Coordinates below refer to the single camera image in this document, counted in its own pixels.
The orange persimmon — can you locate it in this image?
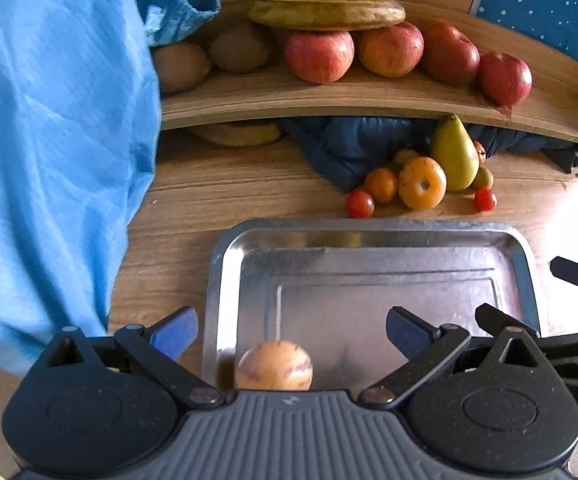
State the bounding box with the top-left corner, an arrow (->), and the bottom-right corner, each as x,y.
398,156 -> 448,211

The light blue fabric garment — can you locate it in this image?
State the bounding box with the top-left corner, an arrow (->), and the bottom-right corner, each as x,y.
0,0 -> 164,378

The large brown kiwi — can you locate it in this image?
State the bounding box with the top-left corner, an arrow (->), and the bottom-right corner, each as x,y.
153,42 -> 213,95
208,22 -> 273,75

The blue white-dotted cloth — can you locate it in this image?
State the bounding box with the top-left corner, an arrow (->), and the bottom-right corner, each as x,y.
476,0 -> 578,196

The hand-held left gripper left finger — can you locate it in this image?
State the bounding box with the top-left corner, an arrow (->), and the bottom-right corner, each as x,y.
34,306 -> 226,408

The curved wooden shelf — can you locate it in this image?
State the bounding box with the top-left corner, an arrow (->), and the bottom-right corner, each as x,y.
156,0 -> 578,151

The red apple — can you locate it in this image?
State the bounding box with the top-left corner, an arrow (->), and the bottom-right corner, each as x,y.
419,21 -> 481,87
359,21 -> 425,79
284,30 -> 356,85
478,51 -> 533,107

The blue crumpled plastic bag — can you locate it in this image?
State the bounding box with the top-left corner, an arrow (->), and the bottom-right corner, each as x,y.
133,0 -> 222,47

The small brown kiwi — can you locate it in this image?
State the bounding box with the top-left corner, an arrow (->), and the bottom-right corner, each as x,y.
470,166 -> 494,191

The dark blue padded jacket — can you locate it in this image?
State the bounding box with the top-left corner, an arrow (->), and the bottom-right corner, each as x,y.
281,116 -> 578,193

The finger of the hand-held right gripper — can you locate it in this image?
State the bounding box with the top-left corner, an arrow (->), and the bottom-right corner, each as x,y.
549,256 -> 578,293
475,303 -> 542,341

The metal baking tray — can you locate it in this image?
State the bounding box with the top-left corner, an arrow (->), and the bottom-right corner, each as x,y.
201,217 -> 542,393

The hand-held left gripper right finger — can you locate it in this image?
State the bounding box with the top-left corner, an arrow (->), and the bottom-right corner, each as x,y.
356,306 -> 554,408

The green-yellow pear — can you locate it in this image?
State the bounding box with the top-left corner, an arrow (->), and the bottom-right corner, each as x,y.
430,114 -> 480,192

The orange tangerine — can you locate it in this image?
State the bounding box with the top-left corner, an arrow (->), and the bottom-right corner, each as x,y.
362,167 -> 400,205

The brown overripe banana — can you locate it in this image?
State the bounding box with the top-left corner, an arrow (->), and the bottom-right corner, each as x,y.
247,0 -> 407,31

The yellow banana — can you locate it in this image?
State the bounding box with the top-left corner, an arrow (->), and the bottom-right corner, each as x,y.
188,121 -> 283,148

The red cherry tomato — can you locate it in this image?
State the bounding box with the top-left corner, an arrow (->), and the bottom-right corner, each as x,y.
346,189 -> 375,219
474,187 -> 498,212

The yellow-orange round fruit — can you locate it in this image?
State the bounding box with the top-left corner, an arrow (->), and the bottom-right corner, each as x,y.
391,148 -> 421,171

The yellow purple-striped pepino melon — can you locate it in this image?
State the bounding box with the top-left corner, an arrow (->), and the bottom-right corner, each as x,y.
234,340 -> 314,392

